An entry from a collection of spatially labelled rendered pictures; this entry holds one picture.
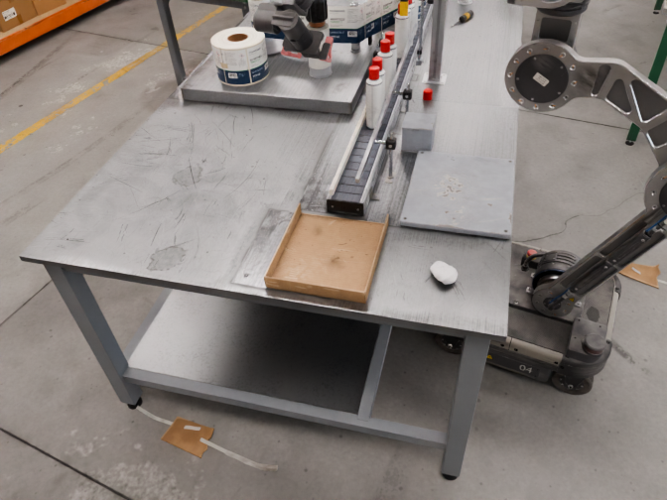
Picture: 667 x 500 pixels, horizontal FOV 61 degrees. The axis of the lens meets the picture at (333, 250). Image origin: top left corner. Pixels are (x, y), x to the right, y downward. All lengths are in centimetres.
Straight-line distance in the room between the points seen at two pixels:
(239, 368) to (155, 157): 78
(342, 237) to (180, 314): 93
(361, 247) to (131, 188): 78
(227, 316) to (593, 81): 146
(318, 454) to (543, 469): 76
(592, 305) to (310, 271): 121
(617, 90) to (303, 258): 93
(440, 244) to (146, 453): 131
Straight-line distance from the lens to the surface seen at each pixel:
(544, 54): 167
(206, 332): 219
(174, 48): 393
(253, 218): 165
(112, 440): 231
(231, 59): 221
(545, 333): 217
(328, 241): 154
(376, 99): 185
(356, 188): 164
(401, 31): 232
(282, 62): 239
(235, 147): 198
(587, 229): 301
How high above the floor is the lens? 187
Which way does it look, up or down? 43 degrees down
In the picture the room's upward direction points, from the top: 4 degrees counter-clockwise
